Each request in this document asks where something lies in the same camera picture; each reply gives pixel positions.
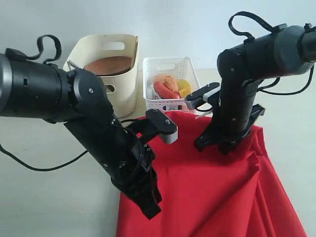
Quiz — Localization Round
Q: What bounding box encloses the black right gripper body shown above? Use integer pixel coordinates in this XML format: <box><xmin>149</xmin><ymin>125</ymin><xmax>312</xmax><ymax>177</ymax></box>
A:
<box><xmin>196</xmin><ymin>83</ymin><xmax>265</xmax><ymax>145</ymax></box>

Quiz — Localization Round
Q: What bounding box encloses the orange fried food piece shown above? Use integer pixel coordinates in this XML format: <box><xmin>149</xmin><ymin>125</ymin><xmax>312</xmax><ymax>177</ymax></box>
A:
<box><xmin>163</xmin><ymin>75</ymin><xmax>179</xmax><ymax>93</ymax></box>

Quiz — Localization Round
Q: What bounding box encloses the silver table knife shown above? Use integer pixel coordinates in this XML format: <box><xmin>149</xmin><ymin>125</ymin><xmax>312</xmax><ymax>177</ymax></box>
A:
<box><xmin>67</xmin><ymin>60</ymin><xmax>81</xmax><ymax>71</ymax></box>

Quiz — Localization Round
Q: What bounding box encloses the brown wooden plate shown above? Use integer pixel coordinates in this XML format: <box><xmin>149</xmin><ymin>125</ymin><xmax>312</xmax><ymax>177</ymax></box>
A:
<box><xmin>84</xmin><ymin>56</ymin><xmax>132</xmax><ymax>76</ymax></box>

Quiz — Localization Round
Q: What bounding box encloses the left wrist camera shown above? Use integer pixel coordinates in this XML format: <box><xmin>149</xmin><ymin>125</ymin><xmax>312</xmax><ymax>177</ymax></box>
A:
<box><xmin>146</xmin><ymin>109</ymin><xmax>178</xmax><ymax>144</ymax></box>

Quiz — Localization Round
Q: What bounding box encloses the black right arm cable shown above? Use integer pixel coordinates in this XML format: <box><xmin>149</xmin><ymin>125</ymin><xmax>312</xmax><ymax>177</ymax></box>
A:
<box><xmin>228</xmin><ymin>11</ymin><xmax>316</xmax><ymax>96</ymax></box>

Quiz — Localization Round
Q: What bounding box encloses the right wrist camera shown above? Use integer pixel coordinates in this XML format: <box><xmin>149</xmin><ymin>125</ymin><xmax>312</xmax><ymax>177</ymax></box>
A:
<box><xmin>185</xmin><ymin>82</ymin><xmax>220</xmax><ymax>110</ymax></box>

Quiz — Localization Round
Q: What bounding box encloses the orange carrot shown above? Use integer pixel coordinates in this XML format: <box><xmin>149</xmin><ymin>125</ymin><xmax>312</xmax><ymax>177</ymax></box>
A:
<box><xmin>154</xmin><ymin>81</ymin><xmax>180</xmax><ymax>99</ymax></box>

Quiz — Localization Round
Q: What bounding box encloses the brown egg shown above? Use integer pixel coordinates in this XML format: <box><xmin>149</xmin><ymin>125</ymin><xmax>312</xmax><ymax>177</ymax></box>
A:
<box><xmin>154</xmin><ymin>74</ymin><xmax>167</xmax><ymax>83</ymax></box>

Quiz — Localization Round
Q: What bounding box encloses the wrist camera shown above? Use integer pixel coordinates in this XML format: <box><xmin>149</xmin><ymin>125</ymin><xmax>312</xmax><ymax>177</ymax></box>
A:
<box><xmin>146</xmin><ymin>109</ymin><xmax>178</xmax><ymax>144</ymax></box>
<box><xmin>185</xmin><ymin>82</ymin><xmax>220</xmax><ymax>110</ymax></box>

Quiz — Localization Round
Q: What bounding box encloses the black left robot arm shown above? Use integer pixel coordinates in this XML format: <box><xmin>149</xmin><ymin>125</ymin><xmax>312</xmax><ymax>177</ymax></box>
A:
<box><xmin>0</xmin><ymin>54</ymin><xmax>162</xmax><ymax>219</ymax></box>

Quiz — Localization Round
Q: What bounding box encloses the yellow orange cheese block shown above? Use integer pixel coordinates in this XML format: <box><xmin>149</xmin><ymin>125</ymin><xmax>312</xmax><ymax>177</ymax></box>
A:
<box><xmin>179</xmin><ymin>88</ymin><xmax>191</xmax><ymax>99</ymax></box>

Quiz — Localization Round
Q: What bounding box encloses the white woven plastic basket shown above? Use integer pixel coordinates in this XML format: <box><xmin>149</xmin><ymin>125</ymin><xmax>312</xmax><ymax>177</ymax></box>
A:
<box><xmin>143</xmin><ymin>56</ymin><xmax>200</xmax><ymax>114</ymax></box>

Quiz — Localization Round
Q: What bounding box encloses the yellow lemon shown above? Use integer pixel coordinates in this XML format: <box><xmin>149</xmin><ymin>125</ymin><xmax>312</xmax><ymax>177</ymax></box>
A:
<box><xmin>177</xmin><ymin>79</ymin><xmax>191</xmax><ymax>90</ymax></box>

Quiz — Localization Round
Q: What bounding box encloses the wooden chopstick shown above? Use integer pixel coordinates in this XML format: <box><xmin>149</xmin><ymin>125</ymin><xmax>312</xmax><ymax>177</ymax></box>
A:
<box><xmin>130</xmin><ymin>36</ymin><xmax>138</xmax><ymax>69</ymax></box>

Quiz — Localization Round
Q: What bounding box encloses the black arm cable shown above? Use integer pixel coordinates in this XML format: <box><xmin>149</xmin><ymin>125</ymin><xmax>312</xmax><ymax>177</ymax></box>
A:
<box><xmin>0</xmin><ymin>34</ymin><xmax>88</xmax><ymax>171</ymax></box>
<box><xmin>228</xmin><ymin>11</ymin><xmax>316</xmax><ymax>96</ymax></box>

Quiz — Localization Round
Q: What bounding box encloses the cream plastic tub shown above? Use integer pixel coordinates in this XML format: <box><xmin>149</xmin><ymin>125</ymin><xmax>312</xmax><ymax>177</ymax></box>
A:
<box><xmin>63</xmin><ymin>34</ymin><xmax>138</xmax><ymax>118</ymax></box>

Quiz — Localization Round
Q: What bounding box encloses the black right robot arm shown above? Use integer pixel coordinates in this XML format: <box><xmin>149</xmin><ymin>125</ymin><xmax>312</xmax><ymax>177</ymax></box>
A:
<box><xmin>187</xmin><ymin>24</ymin><xmax>316</xmax><ymax>154</ymax></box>

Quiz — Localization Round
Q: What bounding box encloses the red table cloth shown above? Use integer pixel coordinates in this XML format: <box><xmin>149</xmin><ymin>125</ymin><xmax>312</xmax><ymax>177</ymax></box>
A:
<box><xmin>116</xmin><ymin>112</ymin><xmax>306</xmax><ymax>237</ymax></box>

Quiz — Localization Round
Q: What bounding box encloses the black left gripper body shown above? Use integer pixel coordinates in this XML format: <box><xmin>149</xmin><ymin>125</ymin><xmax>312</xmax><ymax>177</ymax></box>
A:
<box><xmin>96</xmin><ymin>119</ymin><xmax>153</xmax><ymax>197</ymax></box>

